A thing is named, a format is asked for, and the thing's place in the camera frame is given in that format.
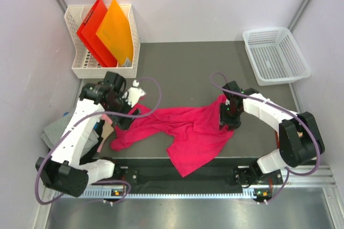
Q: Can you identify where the orange plastic folder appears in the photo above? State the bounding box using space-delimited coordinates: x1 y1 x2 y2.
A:
96 0 134 67

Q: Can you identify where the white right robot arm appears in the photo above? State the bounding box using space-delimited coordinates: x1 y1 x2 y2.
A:
219 81 325 184

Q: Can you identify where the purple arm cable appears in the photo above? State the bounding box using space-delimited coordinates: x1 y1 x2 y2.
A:
34 76 162 205
209 71 322 203

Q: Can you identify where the pink red t shirt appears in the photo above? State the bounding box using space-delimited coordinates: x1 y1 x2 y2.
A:
110 95 234 177

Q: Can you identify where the grey folded t shirt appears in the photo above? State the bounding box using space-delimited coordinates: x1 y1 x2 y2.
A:
41 113 99 157

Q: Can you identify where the aluminium front rail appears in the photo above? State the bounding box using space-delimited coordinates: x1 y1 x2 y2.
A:
42 164 337 199

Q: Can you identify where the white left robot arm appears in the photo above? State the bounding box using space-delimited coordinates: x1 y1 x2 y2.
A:
35 71 146 197

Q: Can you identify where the green treehouse book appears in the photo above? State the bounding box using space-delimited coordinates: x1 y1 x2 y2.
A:
275 131 280 149

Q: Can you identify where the white plastic mesh basket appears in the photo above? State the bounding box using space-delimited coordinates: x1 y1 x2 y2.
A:
242 27 311 86

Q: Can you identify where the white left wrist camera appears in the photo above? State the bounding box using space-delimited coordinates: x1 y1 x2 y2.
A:
121 80 146 108

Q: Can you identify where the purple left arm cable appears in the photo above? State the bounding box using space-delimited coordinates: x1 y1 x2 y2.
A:
34 76 162 205

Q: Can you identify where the red plastic folder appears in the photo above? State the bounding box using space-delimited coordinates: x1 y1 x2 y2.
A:
76 0 118 67

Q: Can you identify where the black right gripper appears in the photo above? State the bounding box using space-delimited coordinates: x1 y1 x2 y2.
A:
219 102 243 131

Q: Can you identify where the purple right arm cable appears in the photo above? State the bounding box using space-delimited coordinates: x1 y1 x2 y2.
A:
209 71 322 203

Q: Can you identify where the brown folded cloth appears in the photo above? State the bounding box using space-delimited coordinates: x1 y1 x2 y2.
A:
102 123 116 144

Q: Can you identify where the white file organizer rack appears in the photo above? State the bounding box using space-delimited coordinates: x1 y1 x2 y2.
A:
64 4 140 79

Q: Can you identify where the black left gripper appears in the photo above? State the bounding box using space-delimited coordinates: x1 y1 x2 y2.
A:
105 91 141 131

